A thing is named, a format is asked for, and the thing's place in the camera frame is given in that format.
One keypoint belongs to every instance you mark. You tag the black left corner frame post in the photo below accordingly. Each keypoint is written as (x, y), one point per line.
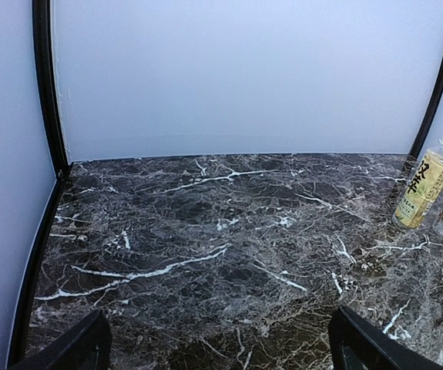
(42, 45)

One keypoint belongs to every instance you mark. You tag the green tea plastic bottle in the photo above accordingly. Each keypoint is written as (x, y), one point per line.
(422, 190)

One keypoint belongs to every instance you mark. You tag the black left table edge rail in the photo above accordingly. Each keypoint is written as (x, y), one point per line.
(17, 344)

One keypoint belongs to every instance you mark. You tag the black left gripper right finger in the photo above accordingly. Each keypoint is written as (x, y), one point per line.
(357, 344)

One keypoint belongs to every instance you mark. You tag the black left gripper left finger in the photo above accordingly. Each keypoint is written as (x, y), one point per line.
(86, 345)

